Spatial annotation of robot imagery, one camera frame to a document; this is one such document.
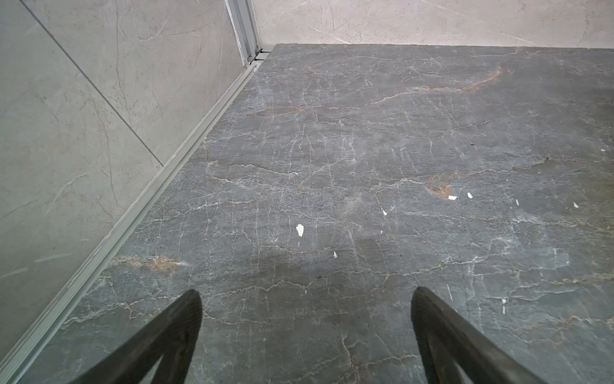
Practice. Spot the aluminium wall edge rail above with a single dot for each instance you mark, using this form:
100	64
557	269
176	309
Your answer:
101	102

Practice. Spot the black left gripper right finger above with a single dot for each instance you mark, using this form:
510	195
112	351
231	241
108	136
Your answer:
451	348

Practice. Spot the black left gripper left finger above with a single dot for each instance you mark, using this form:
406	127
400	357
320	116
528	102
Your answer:
166	343

